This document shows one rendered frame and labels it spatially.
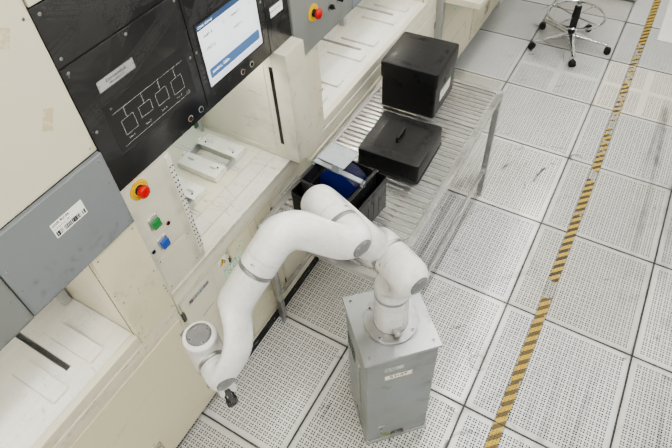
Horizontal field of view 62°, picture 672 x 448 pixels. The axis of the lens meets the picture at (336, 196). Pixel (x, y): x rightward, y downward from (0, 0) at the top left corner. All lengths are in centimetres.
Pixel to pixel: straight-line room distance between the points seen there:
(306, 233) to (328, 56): 181
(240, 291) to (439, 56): 172
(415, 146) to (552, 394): 129
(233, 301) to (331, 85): 164
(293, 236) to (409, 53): 163
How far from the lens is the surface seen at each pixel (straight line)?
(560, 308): 307
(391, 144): 243
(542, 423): 277
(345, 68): 287
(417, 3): 341
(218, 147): 246
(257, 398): 275
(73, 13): 142
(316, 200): 134
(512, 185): 354
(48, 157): 147
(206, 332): 139
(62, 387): 202
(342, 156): 206
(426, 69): 261
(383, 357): 194
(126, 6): 151
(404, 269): 161
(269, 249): 124
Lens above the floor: 250
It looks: 48 degrees down
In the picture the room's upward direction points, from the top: 4 degrees counter-clockwise
